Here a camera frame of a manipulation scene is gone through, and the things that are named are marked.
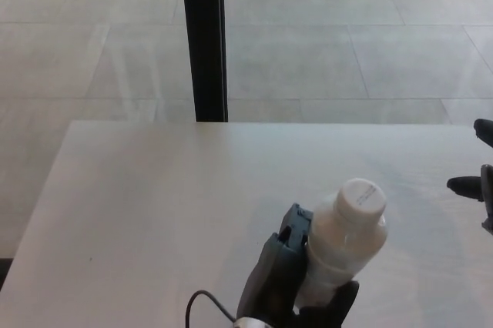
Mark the black vertical frame post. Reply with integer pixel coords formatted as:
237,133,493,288
179,0,229,123

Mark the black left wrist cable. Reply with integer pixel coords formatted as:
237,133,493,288
185,290,239,324

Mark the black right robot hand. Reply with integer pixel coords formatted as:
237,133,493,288
446,118,493,235

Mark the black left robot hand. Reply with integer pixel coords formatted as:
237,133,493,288
235,202,360,328

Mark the white plastic bottle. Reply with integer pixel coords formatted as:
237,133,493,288
296,204,388,310

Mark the white bottle cap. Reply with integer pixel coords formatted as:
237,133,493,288
336,177,387,225

